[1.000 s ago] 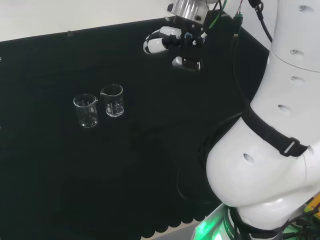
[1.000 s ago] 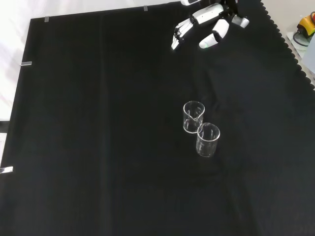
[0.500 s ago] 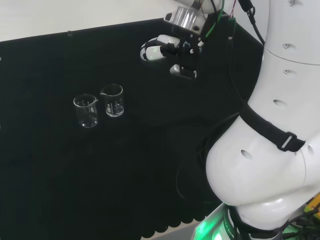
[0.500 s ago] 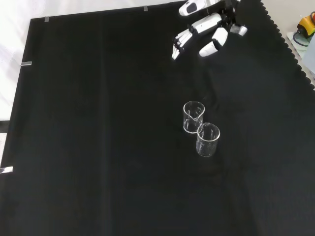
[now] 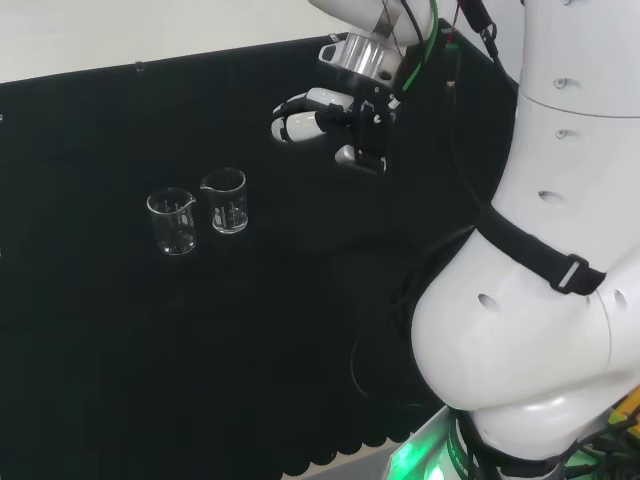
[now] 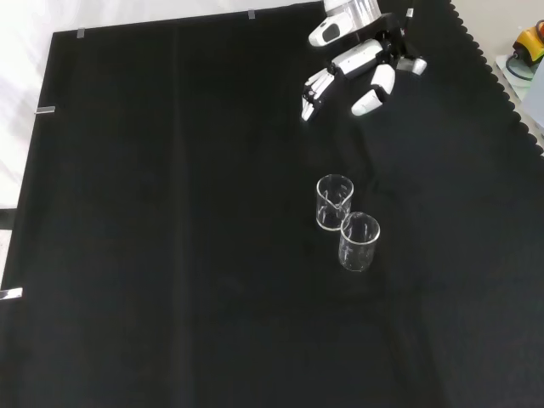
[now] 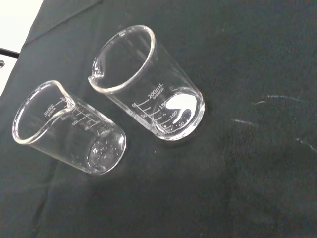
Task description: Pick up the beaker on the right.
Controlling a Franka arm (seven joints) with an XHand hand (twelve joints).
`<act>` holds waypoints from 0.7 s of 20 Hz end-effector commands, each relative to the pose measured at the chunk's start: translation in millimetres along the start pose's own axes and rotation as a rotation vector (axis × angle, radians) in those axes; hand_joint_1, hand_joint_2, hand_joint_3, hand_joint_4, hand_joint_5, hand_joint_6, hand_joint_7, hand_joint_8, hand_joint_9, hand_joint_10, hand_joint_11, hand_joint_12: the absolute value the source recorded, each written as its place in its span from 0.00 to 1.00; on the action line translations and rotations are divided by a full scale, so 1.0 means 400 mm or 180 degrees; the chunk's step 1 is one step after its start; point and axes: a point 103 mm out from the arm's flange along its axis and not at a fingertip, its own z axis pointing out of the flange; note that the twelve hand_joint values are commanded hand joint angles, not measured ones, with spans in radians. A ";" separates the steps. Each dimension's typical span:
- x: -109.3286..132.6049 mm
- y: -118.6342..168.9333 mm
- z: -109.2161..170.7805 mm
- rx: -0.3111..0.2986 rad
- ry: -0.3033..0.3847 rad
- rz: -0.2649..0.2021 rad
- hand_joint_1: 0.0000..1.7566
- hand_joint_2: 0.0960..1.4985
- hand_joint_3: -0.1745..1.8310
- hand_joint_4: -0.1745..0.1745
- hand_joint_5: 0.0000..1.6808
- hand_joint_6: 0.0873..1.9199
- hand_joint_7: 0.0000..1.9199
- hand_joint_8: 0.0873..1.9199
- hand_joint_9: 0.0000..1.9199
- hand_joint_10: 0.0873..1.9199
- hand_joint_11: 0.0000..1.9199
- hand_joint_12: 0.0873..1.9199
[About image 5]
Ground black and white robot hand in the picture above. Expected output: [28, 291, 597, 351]
[269, 82, 404, 177]

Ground clear glass beaker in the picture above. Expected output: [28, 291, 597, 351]
[146, 187, 197, 257]
[199, 167, 250, 235]

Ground black bench cloth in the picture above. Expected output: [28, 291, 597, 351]
[0, 17, 521, 479]

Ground yellow stop button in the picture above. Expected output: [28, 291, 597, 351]
[607, 382, 640, 436]

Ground green cable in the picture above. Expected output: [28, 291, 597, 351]
[397, 0, 441, 96]

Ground black arm strap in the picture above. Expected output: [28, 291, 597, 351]
[477, 203, 608, 297]

